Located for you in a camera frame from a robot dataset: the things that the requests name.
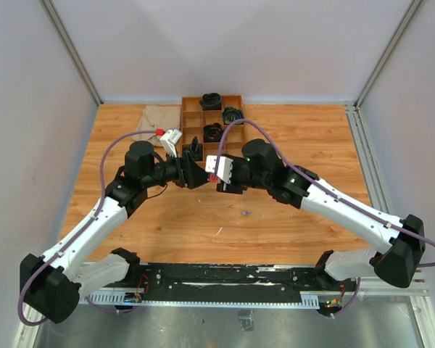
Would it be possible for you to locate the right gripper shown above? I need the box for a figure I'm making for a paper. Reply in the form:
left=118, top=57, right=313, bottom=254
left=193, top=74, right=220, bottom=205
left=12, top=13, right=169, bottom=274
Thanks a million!
left=216, top=157, right=270, bottom=194

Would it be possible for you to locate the dark floral folded tie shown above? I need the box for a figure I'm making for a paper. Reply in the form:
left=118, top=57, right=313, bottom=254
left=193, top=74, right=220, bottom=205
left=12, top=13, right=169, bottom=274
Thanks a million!
left=183, top=136, right=203, bottom=162

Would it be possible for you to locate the black rolled tie top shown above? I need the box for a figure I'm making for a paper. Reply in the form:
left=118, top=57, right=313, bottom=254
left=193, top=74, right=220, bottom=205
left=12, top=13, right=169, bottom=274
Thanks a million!
left=199, top=93, right=222, bottom=111

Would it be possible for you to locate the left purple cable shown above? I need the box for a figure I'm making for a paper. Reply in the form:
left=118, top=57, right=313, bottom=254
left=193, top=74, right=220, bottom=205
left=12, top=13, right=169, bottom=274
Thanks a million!
left=17, top=126, right=167, bottom=326

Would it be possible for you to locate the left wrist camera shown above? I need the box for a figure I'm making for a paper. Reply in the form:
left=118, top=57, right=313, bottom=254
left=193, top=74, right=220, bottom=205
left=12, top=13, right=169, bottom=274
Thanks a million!
left=159, top=128, right=182, bottom=158

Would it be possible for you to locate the blue yellow rolled tie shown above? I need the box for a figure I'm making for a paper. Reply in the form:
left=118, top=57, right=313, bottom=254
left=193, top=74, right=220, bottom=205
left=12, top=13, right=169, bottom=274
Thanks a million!
left=222, top=107, right=244, bottom=125

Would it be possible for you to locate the wooden compartment tray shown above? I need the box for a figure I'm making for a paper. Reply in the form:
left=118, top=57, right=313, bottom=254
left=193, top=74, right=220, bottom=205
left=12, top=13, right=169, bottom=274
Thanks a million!
left=177, top=94, right=245, bottom=167

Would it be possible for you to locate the beige folded cloth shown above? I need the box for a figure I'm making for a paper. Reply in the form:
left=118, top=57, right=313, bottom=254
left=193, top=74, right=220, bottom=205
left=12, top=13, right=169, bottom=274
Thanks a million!
left=132, top=105, right=181, bottom=147

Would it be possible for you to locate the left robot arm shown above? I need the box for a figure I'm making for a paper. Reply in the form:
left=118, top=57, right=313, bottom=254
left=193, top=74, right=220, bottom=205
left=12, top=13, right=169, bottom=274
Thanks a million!
left=17, top=141, right=216, bottom=326

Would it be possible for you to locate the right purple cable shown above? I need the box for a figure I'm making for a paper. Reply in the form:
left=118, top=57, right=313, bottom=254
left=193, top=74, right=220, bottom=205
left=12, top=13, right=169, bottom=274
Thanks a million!
left=208, top=119, right=435, bottom=269

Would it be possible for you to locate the black orange rolled tie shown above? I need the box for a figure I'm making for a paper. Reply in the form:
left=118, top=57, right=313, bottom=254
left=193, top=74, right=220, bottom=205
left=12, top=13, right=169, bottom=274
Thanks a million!
left=203, top=123, right=224, bottom=143

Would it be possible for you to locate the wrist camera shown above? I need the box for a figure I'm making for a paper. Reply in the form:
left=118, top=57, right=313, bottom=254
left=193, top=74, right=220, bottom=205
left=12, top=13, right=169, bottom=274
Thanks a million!
left=159, top=128, right=182, bottom=158
left=204, top=155, right=233, bottom=184

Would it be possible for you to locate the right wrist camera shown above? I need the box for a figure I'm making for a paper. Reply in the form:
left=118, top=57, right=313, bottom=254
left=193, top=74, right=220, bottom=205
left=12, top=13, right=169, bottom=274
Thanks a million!
left=204, top=155, right=233, bottom=184

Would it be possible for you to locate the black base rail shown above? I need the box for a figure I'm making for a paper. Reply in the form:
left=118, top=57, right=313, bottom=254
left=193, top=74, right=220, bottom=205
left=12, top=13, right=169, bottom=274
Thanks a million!
left=122, top=263, right=339, bottom=305

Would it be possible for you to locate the purple cable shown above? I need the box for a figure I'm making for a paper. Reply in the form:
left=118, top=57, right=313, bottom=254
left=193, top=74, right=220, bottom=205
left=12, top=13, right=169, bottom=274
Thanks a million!
left=17, top=126, right=167, bottom=326
left=208, top=119, right=435, bottom=269

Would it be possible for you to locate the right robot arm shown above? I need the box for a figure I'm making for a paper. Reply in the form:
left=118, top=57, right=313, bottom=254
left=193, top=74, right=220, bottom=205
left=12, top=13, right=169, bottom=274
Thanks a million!
left=205, top=138, right=426, bottom=290

